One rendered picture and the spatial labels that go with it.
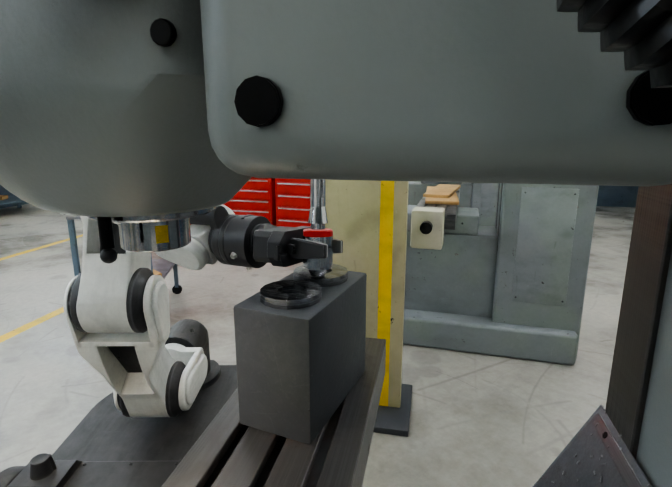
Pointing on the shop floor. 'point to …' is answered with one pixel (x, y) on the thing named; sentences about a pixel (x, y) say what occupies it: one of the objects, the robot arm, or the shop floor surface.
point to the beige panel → (377, 276)
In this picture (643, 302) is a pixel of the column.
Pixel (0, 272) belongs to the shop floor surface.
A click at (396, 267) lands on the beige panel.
